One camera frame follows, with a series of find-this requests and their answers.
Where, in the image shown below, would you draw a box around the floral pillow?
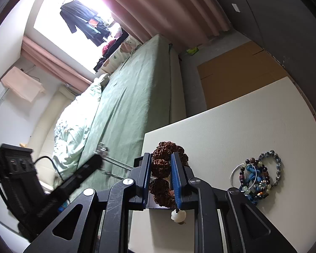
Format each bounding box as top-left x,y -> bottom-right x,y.
100,35 -> 142,75

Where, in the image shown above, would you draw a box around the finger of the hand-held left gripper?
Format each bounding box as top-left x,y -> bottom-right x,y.
18,154 -> 104,241

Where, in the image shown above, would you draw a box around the pale green duvet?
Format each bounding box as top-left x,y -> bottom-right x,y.
52,77 -> 110,176

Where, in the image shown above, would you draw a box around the dark wooden wardrobe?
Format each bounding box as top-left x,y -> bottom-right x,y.
200,0 -> 316,137

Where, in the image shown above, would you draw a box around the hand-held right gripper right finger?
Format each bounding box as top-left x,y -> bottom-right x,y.
171,151 -> 298,253

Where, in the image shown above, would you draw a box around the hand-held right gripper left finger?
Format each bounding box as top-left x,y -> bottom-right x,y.
22,152 -> 152,253

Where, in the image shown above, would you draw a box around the white bed base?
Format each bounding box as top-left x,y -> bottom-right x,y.
168,42 -> 187,126

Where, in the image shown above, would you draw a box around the beige towel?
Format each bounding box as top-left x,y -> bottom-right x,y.
0,66 -> 46,103

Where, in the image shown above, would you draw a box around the cream padded headboard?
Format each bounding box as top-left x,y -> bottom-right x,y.
28,85 -> 77,189

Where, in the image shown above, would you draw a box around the black cable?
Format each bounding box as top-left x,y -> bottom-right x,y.
32,156 -> 67,183

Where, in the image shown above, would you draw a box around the grey stone bead bracelet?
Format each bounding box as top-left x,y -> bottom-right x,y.
257,149 -> 282,188

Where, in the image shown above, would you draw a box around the narrow pink curtain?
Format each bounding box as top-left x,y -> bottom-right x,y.
21,35 -> 94,93

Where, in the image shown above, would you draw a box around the wide pink curtain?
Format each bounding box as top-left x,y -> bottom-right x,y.
86,0 -> 233,51

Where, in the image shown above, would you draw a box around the brown rudraksha bead bracelet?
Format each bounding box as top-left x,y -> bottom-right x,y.
149,141 -> 190,223

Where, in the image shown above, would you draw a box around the blue knotted cord bracelet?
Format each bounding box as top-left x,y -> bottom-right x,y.
245,163 -> 265,206

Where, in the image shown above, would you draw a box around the dark purple bead bracelet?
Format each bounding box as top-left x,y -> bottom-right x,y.
238,157 -> 271,190

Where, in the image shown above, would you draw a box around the dark clothes pile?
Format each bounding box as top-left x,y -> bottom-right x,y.
93,56 -> 107,72

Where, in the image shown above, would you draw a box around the metal rod frame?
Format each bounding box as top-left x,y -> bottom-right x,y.
95,142 -> 135,178

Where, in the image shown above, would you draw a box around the flat brown cardboard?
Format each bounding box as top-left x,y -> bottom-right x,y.
197,40 -> 291,110

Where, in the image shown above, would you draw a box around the silver bangle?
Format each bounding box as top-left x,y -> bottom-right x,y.
231,163 -> 254,189

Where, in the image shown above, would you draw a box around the red clothes pile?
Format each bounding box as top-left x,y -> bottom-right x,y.
101,39 -> 118,56

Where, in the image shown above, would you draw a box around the hanging dark clothes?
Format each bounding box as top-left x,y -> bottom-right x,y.
59,0 -> 114,47

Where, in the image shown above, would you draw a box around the bed with green sheet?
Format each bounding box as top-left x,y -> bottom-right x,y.
80,35 -> 172,190

